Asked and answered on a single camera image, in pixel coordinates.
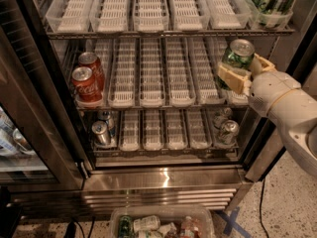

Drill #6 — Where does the shelf tray five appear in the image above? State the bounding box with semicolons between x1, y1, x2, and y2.
186;109;212;149
205;0;250;30
188;38;225;104

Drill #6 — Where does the front silver can bottom left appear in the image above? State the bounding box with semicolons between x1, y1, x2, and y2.
91;121;111;145

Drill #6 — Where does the shelf tray two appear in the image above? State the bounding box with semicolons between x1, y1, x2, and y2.
108;39;136;108
89;0;130;33
119;110;140;152

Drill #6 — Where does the rear red cola can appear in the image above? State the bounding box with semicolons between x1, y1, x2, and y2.
78;52;105;90

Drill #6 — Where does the front red cola can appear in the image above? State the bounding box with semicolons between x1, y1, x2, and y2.
71;66;102;102

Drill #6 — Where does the top shelf tray four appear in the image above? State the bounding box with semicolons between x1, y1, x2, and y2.
168;0;210;31

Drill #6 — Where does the middle shelf tray four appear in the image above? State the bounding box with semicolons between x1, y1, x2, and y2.
165;38;196;107

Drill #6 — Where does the bottom shelf tray two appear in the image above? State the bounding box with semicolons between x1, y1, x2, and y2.
119;110;140;152

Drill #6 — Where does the rear blue can bottom left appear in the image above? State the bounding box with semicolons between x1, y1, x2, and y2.
97;110;116;138

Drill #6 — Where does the top shelf tray one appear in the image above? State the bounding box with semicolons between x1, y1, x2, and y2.
46;0;93;33

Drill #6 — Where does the red cola can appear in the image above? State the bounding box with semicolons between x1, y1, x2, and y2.
71;66;102;102
78;52;105;90

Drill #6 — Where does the red bottle in bin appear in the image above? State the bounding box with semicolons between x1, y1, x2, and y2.
179;216;199;238

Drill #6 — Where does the bottom shelf tray three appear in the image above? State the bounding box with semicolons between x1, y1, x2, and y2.
143;110;163;151

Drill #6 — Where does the glass fridge door left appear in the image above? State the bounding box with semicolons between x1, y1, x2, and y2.
0;0;87;193

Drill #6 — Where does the green soda can shelf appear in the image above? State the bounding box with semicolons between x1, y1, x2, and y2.
217;38;256;91

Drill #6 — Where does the middle shelf tray one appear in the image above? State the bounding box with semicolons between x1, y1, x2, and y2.
75;40;112;108

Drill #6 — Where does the shelf tray one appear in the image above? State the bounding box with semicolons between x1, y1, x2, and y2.
46;0;93;33
93;111;117;149
75;40;112;108

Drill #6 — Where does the bottom shelf tray six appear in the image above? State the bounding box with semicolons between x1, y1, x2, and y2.
207;108;236;149

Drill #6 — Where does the bottom shelf tray five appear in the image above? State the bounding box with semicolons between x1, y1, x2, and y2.
186;109;212;149

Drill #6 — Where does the white bottle in bin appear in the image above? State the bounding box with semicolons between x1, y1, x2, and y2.
133;215;160;232

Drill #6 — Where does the top shelf tray six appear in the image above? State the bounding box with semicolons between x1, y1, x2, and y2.
245;0;293;31

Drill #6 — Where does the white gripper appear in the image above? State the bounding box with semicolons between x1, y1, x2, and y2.
217;54;301;117

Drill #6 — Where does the black cable right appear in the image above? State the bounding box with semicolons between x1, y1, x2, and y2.
258;178;270;238

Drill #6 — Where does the rear silver can bottom right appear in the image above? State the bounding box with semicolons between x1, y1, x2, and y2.
213;107;233;129

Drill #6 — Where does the green can in bin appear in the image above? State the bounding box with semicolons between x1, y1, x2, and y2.
118;215;133;238

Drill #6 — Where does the top shelf tray two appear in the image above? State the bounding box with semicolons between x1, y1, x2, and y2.
89;0;130;33

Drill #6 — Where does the top shelf tray three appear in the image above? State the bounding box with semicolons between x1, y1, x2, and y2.
133;0;169;32

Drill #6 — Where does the front silver-green can bottom right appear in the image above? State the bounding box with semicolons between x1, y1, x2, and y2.
218;120;240;145

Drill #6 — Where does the shelf tray four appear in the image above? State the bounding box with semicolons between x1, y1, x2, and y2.
165;38;196;107
168;0;210;31
165;110;187;150

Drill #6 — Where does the stainless steel fridge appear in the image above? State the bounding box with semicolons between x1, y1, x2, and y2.
13;0;316;218

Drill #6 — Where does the middle shelf tray five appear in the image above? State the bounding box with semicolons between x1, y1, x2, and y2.
188;38;225;104

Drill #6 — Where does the middle shelf tray six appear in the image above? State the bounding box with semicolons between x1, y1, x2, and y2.
207;37;248;105

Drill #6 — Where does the middle shelf tray three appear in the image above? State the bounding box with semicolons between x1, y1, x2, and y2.
140;39;165;107

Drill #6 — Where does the shelf tray three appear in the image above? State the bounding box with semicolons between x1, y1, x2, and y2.
133;0;169;32
143;110;163;151
140;39;165;107

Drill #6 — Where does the shelf tray six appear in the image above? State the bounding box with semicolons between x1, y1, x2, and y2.
207;108;236;149
207;37;248;105
245;0;293;31

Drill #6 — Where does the black cables left floor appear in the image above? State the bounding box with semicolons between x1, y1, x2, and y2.
62;216;97;238

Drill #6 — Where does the silver can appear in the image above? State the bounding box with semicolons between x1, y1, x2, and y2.
213;107;233;129
91;121;111;145

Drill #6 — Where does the bottom shelf tray one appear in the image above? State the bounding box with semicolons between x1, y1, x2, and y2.
93;111;117;149

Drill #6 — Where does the middle shelf tray two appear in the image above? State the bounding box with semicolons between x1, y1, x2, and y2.
108;39;136;108

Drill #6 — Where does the top shelf tray five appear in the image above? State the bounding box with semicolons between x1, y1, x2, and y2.
205;0;250;30

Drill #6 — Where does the bottom shelf tray four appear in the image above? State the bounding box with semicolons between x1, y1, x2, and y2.
165;110;187;150

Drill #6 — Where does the clear plastic bin on floor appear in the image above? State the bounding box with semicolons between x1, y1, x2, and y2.
108;205;216;238

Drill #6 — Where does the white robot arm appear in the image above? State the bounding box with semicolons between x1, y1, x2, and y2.
216;54;317;178

